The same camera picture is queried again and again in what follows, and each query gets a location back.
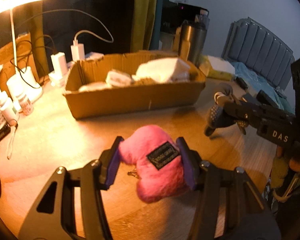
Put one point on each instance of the steel tumbler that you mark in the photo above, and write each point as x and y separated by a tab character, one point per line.
192	42

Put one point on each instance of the cardboard box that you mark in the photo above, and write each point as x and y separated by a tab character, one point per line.
130	100

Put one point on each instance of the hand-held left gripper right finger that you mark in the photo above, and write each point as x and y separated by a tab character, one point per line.
187	167

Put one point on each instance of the person's right hand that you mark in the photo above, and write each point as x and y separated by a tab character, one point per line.
296	165

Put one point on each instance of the white power strip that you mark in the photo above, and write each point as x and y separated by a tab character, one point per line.
56	77

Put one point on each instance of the dark dotted sock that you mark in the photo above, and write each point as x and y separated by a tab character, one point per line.
215	112

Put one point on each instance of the small white bottle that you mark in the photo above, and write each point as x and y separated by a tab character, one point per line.
26	104
8	107

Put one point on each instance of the person's right forearm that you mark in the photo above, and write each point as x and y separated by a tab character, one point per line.
280	174

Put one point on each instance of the white soft pack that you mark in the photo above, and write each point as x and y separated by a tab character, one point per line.
162	70

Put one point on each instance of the small black device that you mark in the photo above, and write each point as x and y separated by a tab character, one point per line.
241	82

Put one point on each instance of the small white packet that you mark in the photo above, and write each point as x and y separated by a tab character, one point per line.
90	86

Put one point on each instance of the grey padded headboard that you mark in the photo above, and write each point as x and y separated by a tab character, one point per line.
260	45

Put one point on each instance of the dark grey sock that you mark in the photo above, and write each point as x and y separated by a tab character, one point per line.
225	90

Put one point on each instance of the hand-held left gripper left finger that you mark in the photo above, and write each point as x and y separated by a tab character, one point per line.
112	167

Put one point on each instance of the upright cardboard carton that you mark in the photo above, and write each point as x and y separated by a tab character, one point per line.
5	52

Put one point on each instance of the pink plush heart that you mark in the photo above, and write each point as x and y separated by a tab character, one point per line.
152	180

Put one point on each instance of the clear water bottle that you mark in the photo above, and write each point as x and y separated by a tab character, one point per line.
205	17

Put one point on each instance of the black computer tower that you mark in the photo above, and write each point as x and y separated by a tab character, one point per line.
185	11

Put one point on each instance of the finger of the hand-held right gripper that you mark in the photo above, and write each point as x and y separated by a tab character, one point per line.
250	123
236	107

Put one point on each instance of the light blue printed blanket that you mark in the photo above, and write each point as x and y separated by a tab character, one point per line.
255	75

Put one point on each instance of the yellow curtain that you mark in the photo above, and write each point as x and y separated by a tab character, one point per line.
38	42
143	12

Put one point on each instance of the white charger plug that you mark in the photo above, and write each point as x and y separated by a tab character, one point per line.
58	63
77	51

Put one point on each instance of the dark glass window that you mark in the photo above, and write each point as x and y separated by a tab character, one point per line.
90	0

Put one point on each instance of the yellow tissue box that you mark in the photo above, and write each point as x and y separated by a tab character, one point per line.
218	67

